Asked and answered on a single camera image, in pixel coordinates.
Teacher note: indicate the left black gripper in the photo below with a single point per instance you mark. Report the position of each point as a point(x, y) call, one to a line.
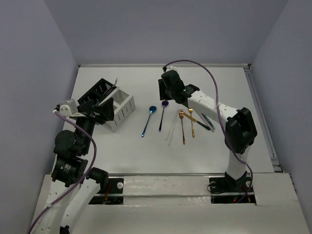
point(92, 111)

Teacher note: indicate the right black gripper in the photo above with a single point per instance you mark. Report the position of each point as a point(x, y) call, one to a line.
point(162, 95)

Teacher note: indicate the purple metallic spoon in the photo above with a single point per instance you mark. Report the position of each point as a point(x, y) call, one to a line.
point(164, 104)

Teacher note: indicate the silver spoon pink handle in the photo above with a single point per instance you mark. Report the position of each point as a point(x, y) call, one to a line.
point(112, 87)

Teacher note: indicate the blue metallic spoon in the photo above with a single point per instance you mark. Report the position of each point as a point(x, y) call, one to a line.
point(152, 109)

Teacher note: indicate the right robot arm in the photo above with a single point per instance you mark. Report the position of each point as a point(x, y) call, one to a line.
point(237, 125)

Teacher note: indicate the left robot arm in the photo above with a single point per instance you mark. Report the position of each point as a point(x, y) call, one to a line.
point(74, 179)

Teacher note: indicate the black utensil container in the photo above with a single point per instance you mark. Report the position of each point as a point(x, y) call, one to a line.
point(98, 92)

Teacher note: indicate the white utensil container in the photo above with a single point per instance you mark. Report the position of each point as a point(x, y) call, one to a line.
point(124, 105)

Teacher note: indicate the copper fork left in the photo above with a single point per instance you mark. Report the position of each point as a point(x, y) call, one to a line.
point(181, 116)

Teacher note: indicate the gold fork right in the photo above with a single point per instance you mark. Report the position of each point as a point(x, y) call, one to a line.
point(192, 123)

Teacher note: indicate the clear chopstick right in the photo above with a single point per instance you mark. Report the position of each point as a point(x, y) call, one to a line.
point(172, 133)

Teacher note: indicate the clear chopstick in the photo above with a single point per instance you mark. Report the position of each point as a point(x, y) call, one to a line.
point(172, 133)
point(174, 118)

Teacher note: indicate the clear chopstick left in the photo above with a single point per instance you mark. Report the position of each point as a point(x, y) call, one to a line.
point(174, 118)

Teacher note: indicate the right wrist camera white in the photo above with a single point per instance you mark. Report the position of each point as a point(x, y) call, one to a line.
point(169, 68)

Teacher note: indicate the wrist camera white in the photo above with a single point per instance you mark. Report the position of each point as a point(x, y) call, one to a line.
point(67, 108)
point(169, 68)

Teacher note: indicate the gold knife black handle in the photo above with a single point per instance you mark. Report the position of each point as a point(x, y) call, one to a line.
point(196, 121)

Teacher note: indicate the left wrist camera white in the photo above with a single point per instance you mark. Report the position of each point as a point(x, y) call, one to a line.
point(67, 108)

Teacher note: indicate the silver knife iridescent handle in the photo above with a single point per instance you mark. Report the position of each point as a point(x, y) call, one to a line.
point(208, 122)

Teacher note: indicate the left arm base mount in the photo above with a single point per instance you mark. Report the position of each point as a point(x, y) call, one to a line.
point(112, 194)

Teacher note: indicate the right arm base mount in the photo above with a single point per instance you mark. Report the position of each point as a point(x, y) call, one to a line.
point(223, 194)

